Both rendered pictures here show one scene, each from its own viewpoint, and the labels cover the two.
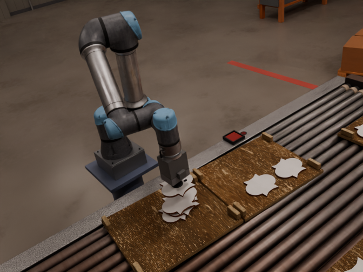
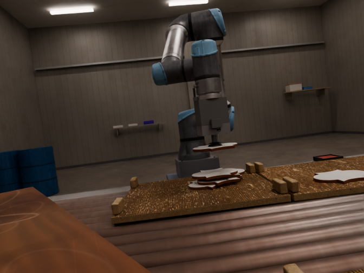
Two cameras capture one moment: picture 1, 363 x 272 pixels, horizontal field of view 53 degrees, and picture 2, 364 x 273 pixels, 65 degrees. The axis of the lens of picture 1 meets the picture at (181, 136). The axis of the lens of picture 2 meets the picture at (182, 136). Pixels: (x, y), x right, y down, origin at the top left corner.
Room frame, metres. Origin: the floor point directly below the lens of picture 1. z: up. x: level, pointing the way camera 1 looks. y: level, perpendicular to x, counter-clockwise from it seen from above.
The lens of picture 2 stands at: (0.23, -0.25, 1.13)
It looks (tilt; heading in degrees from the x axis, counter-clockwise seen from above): 3 degrees down; 27
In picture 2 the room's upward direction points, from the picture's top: 7 degrees counter-clockwise
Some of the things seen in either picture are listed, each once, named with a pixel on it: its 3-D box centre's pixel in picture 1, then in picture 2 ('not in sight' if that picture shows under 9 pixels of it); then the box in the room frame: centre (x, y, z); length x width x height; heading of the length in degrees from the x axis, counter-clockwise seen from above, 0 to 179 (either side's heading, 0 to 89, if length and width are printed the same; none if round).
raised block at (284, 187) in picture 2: (233, 212); (279, 185); (0.94, -0.14, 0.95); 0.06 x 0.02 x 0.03; 28
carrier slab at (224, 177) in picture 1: (255, 172); (339, 173); (1.16, -0.28, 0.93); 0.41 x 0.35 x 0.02; 117
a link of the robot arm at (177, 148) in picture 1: (169, 146); (207, 88); (1.03, 0.05, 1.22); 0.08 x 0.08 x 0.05
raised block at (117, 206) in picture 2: (139, 270); (117, 206); (0.76, 0.20, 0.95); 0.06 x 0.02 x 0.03; 28
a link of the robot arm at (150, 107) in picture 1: (152, 116); (202, 67); (1.12, 0.09, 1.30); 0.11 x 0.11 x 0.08; 17
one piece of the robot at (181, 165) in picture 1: (174, 165); (211, 114); (1.02, 0.04, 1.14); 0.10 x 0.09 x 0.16; 37
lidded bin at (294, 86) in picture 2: not in sight; (293, 87); (11.33, 0.70, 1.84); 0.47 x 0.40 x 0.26; 124
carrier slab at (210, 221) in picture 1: (169, 221); (196, 190); (0.97, 0.09, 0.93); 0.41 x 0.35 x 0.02; 118
